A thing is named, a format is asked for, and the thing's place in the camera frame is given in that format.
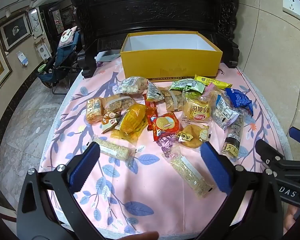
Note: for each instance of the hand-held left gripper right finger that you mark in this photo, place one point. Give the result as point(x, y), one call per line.
point(215, 167)

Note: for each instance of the framed dark painting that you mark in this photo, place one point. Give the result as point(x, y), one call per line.
point(15, 31)

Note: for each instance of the clear nut packet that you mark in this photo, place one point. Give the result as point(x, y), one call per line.
point(131, 85)

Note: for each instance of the hanging white scroll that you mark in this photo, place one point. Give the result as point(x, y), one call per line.
point(42, 51)

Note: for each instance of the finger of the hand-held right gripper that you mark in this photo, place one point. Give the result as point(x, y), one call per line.
point(297, 133)
point(265, 147)

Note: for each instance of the clear white candy packet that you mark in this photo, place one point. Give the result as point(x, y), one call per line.
point(225, 112)

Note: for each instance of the white wall dispenser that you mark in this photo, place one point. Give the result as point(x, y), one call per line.
point(22, 58)

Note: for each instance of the person's left hand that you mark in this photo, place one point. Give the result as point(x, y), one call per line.
point(142, 235)

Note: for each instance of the white paper sheet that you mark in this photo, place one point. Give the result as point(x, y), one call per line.
point(105, 56)

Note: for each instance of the orange rice cracker packet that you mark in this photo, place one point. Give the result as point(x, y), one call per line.
point(93, 110)

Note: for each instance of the red biscuit packet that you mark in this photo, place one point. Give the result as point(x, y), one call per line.
point(163, 126)

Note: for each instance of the brown cracker packet white band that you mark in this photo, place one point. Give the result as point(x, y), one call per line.
point(117, 102)
point(173, 99)

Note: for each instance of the clear packet with white label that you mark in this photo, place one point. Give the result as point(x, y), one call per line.
point(153, 92)

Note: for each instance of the pink floral blanket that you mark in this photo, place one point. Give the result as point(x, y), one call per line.
point(150, 205)

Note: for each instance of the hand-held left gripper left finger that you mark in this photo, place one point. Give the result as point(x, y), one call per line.
point(85, 166)

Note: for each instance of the blue folding chair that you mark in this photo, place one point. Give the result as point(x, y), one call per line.
point(60, 65)

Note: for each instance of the white wall socket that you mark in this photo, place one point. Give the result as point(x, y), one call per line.
point(291, 3)

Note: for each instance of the green snack packet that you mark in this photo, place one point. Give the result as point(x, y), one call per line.
point(187, 85)

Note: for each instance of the small framed red flower painting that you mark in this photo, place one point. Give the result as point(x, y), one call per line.
point(57, 20)

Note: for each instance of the carved dark wooden chair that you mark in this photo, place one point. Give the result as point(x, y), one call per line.
point(152, 12)

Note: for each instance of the person's right forearm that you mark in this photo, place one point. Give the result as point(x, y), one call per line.
point(290, 220)

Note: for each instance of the pink printed cushion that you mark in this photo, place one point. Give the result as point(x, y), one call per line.
point(67, 36)

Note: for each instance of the green cup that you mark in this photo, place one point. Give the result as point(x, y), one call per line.
point(42, 68)

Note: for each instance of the round cake clear packet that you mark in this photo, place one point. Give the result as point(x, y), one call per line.
point(192, 135)

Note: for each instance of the clear cereal bar packet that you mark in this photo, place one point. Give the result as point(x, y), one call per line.
point(113, 150)
point(191, 175)

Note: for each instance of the small red packet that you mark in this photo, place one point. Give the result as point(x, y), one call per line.
point(151, 103)

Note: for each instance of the yellow cardboard box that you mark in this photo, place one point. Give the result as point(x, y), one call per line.
point(170, 62)

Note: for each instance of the small brown candy packet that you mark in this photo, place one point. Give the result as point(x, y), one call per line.
point(112, 125)
point(110, 115)

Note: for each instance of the yellow bar packet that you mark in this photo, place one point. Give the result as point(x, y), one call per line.
point(212, 81)

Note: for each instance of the yellow small bread packet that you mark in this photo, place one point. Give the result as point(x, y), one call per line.
point(197, 110)

